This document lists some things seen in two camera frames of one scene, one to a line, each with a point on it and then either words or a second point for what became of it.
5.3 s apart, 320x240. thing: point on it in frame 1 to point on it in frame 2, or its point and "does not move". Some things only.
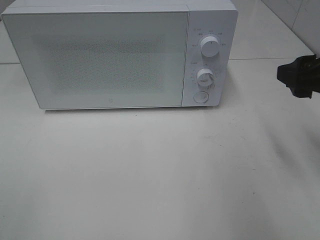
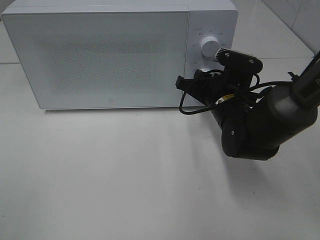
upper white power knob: [210, 46] does not move
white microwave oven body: [124, 54] does not move
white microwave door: [103, 59] does not move
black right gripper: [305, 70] to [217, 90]
